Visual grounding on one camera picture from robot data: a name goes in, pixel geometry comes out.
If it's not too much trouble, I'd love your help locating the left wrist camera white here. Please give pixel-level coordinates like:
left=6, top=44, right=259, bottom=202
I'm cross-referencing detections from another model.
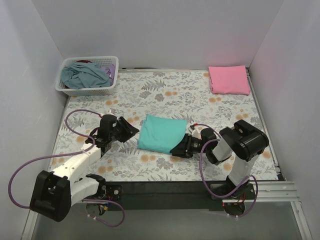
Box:
left=107, top=108, right=117, bottom=117

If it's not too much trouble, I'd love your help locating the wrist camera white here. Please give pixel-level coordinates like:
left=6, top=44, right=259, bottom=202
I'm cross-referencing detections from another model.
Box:
left=107, top=108, right=117, bottom=117
left=188, top=123, right=201, bottom=139

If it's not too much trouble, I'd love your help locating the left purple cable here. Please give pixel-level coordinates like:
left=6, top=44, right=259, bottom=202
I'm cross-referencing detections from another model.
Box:
left=8, top=108, right=126, bottom=228

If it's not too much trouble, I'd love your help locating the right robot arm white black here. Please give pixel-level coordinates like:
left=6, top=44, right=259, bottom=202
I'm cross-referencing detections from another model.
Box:
left=169, top=120, right=269, bottom=199

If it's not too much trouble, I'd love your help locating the purple cable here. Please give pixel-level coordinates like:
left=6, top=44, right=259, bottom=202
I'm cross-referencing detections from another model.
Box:
left=8, top=108, right=126, bottom=228
left=191, top=122, right=260, bottom=219

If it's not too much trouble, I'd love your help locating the dark red garment in basket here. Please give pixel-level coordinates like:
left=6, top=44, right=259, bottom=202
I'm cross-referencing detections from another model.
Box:
left=76, top=60, right=92, bottom=63

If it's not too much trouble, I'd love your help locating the white plastic laundry basket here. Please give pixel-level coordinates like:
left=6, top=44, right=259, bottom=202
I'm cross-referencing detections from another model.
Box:
left=55, top=56, right=119, bottom=96

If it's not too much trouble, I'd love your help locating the floral patterned table mat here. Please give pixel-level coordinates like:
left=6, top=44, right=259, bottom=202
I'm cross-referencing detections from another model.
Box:
left=50, top=71, right=264, bottom=182

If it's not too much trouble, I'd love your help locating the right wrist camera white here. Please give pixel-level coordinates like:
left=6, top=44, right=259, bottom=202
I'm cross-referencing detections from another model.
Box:
left=188, top=123, right=201, bottom=139

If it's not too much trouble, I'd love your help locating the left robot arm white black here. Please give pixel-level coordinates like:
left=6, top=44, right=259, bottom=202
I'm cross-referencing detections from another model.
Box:
left=29, top=114, right=139, bottom=222

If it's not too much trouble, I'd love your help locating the grey-blue t-shirt in basket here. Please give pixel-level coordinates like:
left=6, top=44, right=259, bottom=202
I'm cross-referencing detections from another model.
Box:
left=60, top=62, right=111, bottom=89

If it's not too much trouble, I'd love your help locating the lilac t-shirt in basket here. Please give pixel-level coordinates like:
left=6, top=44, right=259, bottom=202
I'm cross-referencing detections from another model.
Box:
left=100, top=64, right=116, bottom=86

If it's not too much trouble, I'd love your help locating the teal t-shirt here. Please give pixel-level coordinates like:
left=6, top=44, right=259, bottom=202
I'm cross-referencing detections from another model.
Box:
left=137, top=114, right=187, bottom=155

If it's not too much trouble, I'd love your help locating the folded pink t-shirt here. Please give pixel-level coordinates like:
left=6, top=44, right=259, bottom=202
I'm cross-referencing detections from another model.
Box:
left=208, top=65, right=250, bottom=96

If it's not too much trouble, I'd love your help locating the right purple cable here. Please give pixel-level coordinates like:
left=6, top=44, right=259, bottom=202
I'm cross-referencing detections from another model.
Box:
left=191, top=122, right=260, bottom=219

